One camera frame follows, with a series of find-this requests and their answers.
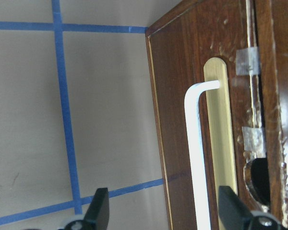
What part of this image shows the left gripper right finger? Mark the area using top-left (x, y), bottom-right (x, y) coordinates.
top-left (218, 186), bottom-right (252, 230)

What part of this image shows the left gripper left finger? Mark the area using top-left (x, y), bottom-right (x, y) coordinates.
top-left (84, 188), bottom-right (109, 230)

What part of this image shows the white drawer handle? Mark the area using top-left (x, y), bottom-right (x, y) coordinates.
top-left (184, 80), bottom-right (220, 230)

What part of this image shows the dark wooden drawer cabinet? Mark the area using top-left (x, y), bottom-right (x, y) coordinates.
top-left (146, 0), bottom-right (288, 230)

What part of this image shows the wooden drawer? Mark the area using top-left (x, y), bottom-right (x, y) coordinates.
top-left (145, 0), bottom-right (261, 230)

